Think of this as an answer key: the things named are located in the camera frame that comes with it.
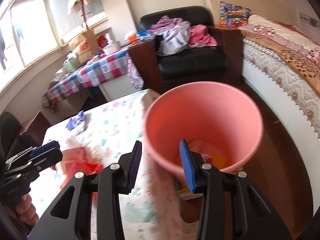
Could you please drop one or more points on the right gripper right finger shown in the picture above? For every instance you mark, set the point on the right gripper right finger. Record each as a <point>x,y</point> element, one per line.
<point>199,176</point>

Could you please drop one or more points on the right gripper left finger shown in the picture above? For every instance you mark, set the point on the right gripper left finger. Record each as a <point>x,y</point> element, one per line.
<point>120,177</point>

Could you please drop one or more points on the red plastic bag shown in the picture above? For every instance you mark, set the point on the red plastic bag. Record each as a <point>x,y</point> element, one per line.
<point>77,160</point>

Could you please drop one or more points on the purple face mask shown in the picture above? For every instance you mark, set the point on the purple face mask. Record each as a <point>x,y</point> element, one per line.
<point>76,120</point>

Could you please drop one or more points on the pink plastic trash bucket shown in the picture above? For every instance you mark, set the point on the pink plastic trash bucket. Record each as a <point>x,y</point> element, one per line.
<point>218,115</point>

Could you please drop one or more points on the person's left hand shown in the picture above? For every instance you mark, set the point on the person's left hand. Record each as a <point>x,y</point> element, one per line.
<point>25,211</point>

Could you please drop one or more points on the black chair at left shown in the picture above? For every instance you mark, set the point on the black chair at left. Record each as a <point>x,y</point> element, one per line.
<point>11,142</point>

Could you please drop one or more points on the floral bear tablecloth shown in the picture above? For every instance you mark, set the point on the floral bear tablecloth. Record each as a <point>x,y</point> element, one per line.
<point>151,210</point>

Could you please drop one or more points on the white table under plaid cloth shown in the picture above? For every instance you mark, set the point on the white table under plaid cloth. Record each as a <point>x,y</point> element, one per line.
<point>111,90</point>

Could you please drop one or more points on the plaid checkered tablecloth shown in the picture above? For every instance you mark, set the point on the plaid checkered tablecloth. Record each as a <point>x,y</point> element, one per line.
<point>105,69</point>

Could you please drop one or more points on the black leather armchair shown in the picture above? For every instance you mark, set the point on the black leather armchair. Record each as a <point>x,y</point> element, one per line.
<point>217,56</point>

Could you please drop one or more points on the dark wooden side cabinet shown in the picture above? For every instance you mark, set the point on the dark wooden side cabinet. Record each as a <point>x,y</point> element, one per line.
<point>144,57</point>

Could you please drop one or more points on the green house-shaped box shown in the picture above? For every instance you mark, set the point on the green house-shaped box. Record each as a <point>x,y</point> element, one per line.
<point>71,64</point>

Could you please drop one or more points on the white round bowl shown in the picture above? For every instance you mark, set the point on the white round bowl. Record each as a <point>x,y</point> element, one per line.
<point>112,48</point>

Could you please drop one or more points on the brown New Balance paper bag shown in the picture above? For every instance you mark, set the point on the brown New Balance paper bag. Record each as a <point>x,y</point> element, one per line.
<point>84,46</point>

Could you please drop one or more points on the orange tissue box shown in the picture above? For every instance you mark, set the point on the orange tissue box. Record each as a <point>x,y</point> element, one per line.
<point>132,38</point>

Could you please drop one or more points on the pile of clothes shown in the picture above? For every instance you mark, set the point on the pile of clothes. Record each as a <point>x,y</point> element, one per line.
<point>178,34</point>

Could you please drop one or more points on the bed with patterned quilts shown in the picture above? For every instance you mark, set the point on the bed with patterned quilts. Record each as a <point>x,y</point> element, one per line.
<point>282,65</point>

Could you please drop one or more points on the colourful comic pillow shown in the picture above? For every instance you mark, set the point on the colourful comic pillow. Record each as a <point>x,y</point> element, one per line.
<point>233,16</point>

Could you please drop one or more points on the coat rack with hats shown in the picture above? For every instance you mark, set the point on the coat rack with hats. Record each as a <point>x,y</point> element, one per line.
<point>76,6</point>

